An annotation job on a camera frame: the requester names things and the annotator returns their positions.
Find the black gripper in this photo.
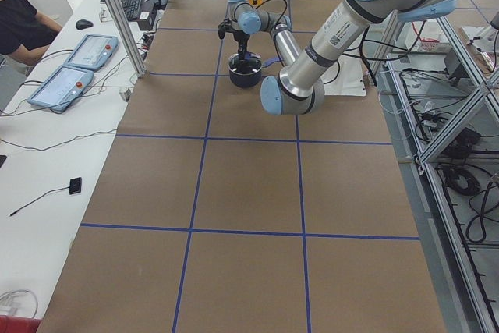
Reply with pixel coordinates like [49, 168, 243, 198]
[233, 30, 250, 68]

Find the blue saucepan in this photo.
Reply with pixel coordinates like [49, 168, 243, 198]
[228, 52, 281, 88]

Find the black keyboard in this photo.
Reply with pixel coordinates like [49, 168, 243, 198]
[121, 0, 142, 21]

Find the teach pendant far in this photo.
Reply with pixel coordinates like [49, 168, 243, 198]
[65, 34, 119, 72]

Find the teach pendant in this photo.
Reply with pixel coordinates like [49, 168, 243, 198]
[27, 65, 94, 113]
[65, 34, 119, 72]

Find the black computer mouse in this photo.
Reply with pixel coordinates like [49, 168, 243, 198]
[75, 19, 94, 30]

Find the teach pendant near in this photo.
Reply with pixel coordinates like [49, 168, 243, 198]
[27, 65, 94, 113]

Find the small black device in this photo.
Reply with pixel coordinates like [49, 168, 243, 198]
[68, 177, 83, 195]

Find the seated person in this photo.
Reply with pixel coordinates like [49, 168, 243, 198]
[1, 0, 62, 66]

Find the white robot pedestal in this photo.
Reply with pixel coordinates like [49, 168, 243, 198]
[323, 16, 391, 97]

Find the aluminium frame post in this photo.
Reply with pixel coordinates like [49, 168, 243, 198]
[105, 0, 146, 78]

